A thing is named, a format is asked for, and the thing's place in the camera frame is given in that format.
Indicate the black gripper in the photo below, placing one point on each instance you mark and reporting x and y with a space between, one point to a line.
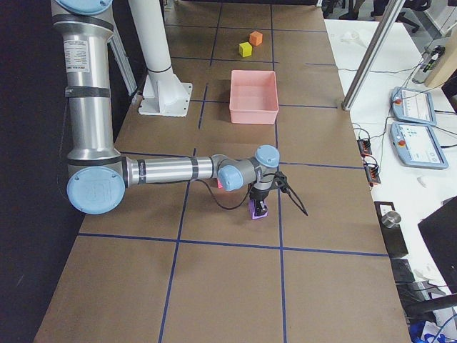
258 197

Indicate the purple foam block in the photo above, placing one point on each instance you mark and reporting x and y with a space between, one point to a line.
257 215

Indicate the orange foam block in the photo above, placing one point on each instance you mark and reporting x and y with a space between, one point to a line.
255 38

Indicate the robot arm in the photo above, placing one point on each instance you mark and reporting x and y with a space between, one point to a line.
98 174

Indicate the pink plastic bin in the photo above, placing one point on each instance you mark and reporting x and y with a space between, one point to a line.
253 97

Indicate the orange connector box lower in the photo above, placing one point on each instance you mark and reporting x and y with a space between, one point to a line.
372 173

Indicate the orange connector box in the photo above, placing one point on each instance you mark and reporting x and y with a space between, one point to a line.
372 173
364 146

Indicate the orange connector box upper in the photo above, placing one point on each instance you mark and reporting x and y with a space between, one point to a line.
364 146

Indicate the metal cylinder weight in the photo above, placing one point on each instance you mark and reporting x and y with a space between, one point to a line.
391 219

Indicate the yellow foam block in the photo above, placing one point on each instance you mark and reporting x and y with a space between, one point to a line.
245 49

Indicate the lower teach pendant tablet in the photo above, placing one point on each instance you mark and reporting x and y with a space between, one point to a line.
416 146

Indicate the teach pendant tablet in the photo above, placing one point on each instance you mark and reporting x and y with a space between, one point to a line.
410 105
416 146

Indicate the upper teach pendant tablet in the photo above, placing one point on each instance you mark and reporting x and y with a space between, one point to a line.
410 105

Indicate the aluminium frame post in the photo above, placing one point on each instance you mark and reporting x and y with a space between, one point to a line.
384 26

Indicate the white camera mast post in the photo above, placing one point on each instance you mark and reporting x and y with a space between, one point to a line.
164 94

